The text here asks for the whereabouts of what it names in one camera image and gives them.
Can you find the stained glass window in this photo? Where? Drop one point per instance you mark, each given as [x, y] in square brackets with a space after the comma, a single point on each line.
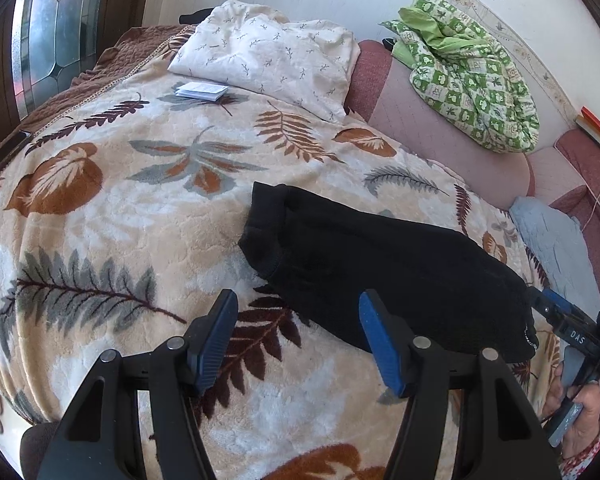
[55, 25]

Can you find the green checkered quilt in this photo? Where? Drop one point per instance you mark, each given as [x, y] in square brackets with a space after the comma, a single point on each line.
[470, 90]

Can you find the black object behind pillow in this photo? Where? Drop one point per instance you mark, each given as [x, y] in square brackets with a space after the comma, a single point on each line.
[192, 16]

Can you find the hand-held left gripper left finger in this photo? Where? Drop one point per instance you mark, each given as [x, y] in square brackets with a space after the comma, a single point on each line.
[214, 342]

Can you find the person's right hand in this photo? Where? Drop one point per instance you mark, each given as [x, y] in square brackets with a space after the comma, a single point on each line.
[582, 425]

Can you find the white leaf print pillow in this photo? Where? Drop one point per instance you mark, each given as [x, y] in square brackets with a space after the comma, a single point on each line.
[275, 50]

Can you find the leaf print fleece blanket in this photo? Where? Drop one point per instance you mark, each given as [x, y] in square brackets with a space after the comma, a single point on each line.
[130, 220]

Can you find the black pants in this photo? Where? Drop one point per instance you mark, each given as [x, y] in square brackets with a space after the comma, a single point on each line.
[380, 260]

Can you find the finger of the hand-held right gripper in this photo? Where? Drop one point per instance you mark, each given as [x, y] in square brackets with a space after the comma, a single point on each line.
[560, 307]

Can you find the pink bed sheet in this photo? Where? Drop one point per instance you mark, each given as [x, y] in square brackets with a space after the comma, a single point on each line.
[445, 140]

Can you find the small white booklet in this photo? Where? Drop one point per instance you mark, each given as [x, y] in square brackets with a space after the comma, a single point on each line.
[201, 91]

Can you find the small black object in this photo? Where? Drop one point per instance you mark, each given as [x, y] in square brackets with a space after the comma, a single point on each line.
[389, 43]

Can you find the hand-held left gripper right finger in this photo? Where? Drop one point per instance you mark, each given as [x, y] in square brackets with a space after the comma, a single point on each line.
[381, 342]

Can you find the brown quilted bedspread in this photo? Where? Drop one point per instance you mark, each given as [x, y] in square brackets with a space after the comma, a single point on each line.
[80, 85]

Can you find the grey blue cloth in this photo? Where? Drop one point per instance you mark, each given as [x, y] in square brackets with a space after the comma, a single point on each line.
[555, 240]

